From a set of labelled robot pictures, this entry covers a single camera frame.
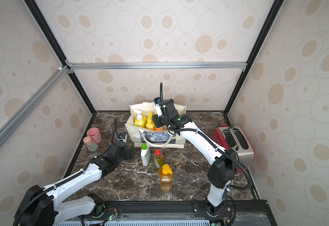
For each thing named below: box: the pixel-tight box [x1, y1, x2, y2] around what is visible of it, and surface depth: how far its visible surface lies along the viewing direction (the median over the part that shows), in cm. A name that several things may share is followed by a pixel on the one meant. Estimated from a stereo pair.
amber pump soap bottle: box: [158, 163, 173, 194], surface depth 68 cm
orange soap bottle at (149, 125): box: [145, 118, 155, 130], surface depth 87 cm
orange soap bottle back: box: [147, 112, 153, 121], surface depth 89 cm
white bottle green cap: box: [140, 143, 151, 167], surface depth 81 cm
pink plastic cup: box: [86, 127, 103, 144], surface depth 96 cm
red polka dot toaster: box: [210, 123, 256, 174], surface depth 83 cm
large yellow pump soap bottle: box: [132, 109, 148, 128], surface depth 87 cm
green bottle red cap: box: [153, 148, 164, 169], surface depth 79 cm
